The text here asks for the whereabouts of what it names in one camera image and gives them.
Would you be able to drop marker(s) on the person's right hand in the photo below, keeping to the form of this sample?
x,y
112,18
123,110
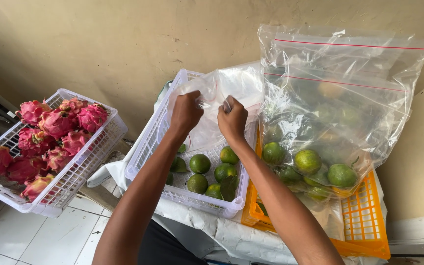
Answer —
x,y
234,121

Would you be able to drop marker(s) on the person's black shorts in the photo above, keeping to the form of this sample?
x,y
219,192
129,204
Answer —
x,y
160,246

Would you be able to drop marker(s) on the pile of pink dragon fruits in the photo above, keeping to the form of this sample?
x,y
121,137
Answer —
x,y
55,123

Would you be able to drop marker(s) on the large clear filled zip bag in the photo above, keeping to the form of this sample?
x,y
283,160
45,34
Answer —
x,y
307,110
352,60

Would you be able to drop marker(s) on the clear plastic zip bag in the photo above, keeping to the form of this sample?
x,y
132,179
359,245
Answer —
x,y
236,83

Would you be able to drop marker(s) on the white plastic basket with oranges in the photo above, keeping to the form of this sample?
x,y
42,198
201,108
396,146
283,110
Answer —
x,y
148,144

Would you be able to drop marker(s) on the white plastic basket with dragon fruits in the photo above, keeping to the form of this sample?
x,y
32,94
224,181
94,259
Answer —
x,y
83,165

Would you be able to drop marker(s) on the group of green oranges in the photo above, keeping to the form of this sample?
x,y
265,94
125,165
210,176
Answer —
x,y
307,161
200,164

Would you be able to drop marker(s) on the white table cover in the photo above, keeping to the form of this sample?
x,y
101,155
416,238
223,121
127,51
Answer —
x,y
234,235

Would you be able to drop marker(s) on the person's left hand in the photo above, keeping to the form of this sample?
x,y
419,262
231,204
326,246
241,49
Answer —
x,y
184,112

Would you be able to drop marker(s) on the person's left fingers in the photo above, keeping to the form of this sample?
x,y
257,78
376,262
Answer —
x,y
197,100

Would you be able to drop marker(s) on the orange plastic basket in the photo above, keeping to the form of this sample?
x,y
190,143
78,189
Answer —
x,y
363,221

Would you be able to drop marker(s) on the person's right fingers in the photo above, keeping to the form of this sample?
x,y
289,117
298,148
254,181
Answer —
x,y
226,107

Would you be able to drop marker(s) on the dark green leaf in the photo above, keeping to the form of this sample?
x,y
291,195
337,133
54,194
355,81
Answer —
x,y
229,188

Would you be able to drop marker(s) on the white and green container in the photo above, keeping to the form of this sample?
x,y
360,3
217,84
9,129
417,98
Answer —
x,y
161,96

